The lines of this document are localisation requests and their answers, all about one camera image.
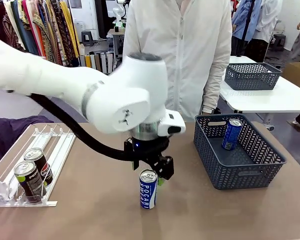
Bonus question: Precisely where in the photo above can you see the rack of colourful garments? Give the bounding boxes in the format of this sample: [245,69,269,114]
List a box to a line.
[2,0,80,68]

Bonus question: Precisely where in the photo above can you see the grey material roll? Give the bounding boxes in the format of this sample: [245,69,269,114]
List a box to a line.
[100,52,108,75]

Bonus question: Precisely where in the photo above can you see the blue Pocari Sweat can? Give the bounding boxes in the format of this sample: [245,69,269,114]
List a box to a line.
[139,169,158,210]
[221,118,243,151]

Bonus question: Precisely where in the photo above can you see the black Pepsi can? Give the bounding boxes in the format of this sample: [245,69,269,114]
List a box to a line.
[23,147,54,187]
[14,160,45,203]

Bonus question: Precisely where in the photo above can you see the grey plastic stool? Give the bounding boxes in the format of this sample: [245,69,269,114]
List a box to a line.
[81,30,95,47]

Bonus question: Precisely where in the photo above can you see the person's left forearm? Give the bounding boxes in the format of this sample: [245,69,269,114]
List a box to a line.
[202,59,228,110]

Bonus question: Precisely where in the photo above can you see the brown material roll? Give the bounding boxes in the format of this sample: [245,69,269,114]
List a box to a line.
[94,53,102,72]

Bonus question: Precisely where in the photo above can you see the dark plastic stool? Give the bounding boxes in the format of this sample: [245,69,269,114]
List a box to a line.
[273,33,287,52]

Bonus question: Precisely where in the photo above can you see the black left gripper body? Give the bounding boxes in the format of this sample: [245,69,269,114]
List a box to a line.
[123,136,171,163]

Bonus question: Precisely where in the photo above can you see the person in white jacket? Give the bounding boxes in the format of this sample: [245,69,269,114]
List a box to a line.
[122,0,233,123]

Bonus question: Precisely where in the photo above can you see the purple cloth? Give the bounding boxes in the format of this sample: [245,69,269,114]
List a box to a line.
[0,115,55,171]

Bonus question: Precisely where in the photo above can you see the white floor appliance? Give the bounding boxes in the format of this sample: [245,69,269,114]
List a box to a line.
[73,21,86,36]

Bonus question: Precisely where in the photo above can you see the white side table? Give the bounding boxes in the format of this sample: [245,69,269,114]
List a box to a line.
[218,55,300,126]

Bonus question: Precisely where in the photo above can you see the black left arm hose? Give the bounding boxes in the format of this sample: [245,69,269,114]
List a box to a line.
[31,93,171,163]

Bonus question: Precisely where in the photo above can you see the brown cardboard box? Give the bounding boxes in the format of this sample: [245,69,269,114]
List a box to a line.
[282,61,300,92]

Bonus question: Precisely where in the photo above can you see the grey plastic lattice basket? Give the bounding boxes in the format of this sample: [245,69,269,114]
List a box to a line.
[224,62,283,91]
[193,113,288,191]

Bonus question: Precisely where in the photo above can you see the white can dispenser rack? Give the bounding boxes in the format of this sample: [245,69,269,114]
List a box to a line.
[0,123,77,208]

